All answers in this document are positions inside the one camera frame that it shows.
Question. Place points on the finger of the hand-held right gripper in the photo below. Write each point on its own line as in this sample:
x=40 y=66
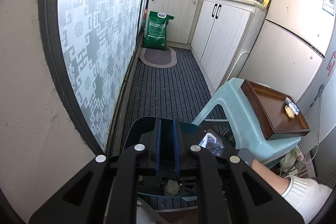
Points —
x=187 y=186

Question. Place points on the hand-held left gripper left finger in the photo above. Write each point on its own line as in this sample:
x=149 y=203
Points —
x=157 y=150

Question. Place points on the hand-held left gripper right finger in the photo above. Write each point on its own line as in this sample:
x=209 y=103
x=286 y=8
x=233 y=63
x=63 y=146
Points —
x=176 y=150

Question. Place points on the dark teal plastic bin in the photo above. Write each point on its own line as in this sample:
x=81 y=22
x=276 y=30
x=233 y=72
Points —
x=144 y=125

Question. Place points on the dark wooden tray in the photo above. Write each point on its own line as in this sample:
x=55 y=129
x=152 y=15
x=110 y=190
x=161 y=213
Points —
x=270 y=108

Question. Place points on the blue white wrapper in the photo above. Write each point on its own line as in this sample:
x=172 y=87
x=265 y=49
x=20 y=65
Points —
x=295 y=108

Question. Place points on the person's right forearm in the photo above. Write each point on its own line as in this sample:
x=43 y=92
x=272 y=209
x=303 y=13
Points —
x=302 y=192

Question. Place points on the light blue plastic stool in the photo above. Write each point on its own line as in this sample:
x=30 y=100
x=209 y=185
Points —
x=231 y=108

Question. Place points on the clear plastic bag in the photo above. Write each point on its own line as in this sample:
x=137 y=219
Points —
x=291 y=161

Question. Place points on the grey oval floor mat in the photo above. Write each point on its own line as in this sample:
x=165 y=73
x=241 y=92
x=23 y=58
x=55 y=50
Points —
x=157 y=57

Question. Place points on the double door kitchen cabinet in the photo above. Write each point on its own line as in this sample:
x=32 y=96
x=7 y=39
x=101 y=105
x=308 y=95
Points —
x=225 y=35

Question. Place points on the cream two door fridge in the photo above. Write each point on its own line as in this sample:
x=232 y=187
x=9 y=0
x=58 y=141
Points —
x=283 y=56

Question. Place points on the green rice bag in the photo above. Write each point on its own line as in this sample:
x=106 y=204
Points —
x=157 y=32

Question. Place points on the patterned frosted glass door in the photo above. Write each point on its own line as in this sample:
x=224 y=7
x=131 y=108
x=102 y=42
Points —
x=99 y=43

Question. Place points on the single door kitchen cabinet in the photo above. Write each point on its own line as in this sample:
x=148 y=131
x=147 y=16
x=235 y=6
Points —
x=176 y=14

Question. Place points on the small yellow bottle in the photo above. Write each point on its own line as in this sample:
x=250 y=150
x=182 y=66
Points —
x=266 y=2

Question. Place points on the blue white fridge label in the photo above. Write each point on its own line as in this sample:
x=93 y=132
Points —
x=329 y=3

